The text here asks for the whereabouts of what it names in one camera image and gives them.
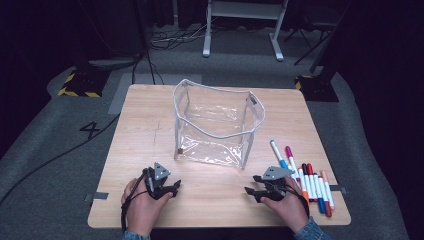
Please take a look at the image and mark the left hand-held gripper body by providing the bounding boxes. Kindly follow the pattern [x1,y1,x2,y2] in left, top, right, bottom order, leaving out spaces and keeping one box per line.
[143,162,173,201]

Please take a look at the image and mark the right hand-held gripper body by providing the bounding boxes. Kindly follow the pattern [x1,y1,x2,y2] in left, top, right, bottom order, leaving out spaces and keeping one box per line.
[261,165,295,202]

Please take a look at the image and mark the light blue marker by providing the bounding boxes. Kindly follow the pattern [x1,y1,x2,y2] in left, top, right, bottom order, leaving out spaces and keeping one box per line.
[269,139,289,170]

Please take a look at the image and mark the magenta marker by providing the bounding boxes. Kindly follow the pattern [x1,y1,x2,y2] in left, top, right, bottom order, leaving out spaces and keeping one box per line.
[284,145,302,184]

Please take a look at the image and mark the black marker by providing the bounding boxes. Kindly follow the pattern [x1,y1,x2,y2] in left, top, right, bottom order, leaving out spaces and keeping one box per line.
[301,162,316,203]

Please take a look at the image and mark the clear plastic pouch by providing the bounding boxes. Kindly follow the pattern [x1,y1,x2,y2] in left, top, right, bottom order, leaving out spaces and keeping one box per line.
[172,78,266,170]

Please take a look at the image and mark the dark blue marker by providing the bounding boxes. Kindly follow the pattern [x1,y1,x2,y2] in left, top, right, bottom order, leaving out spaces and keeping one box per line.
[313,172,327,215]

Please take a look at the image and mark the brick red marker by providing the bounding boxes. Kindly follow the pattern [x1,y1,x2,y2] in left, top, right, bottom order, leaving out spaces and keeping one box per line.
[317,174,333,218]

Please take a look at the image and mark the person's left hand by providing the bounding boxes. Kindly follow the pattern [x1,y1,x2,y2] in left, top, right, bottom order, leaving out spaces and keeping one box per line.
[120,178,174,238]

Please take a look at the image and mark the person's right hand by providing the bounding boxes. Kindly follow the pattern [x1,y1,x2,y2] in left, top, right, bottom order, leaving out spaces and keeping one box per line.
[260,176,309,233]

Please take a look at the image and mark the grey tape strip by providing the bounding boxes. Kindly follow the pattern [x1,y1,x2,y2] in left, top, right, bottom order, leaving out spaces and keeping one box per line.
[84,191,110,202]
[329,184,348,195]

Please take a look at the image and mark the black yellow striped stand base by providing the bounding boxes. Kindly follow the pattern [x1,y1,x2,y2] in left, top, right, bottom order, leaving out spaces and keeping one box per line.
[57,66,111,99]
[294,73,340,103]

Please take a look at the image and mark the grey flat stand base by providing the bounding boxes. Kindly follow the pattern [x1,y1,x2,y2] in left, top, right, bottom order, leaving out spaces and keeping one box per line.
[88,57,143,72]

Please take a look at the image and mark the black tripod stand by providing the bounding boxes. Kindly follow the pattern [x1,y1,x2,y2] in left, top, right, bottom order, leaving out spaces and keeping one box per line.
[283,23,334,66]

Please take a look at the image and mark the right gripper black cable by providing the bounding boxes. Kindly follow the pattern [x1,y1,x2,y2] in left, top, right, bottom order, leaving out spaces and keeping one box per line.
[283,184,311,218]

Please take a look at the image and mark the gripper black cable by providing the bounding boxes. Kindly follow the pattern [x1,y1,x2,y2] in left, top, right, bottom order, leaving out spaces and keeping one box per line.
[283,184,311,218]
[121,168,149,233]

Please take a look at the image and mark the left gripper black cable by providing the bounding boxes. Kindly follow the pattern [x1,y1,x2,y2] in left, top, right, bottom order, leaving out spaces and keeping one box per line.
[121,168,149,233]

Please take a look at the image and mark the long black floor cable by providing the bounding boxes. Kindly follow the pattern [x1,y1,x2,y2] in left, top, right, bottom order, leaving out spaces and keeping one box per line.
[0,113,121,206]

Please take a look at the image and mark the black hanging cables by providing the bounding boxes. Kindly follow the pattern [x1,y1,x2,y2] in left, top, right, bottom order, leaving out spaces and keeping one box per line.
[131,49,165,86]

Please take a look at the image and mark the tangle of floor cables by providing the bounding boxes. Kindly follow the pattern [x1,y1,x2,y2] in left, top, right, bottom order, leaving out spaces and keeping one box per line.
[148,24,214,51]

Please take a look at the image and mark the white metal desk frame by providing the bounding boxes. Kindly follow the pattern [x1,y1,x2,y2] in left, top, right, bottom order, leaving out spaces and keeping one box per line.
[202,0,290,62]

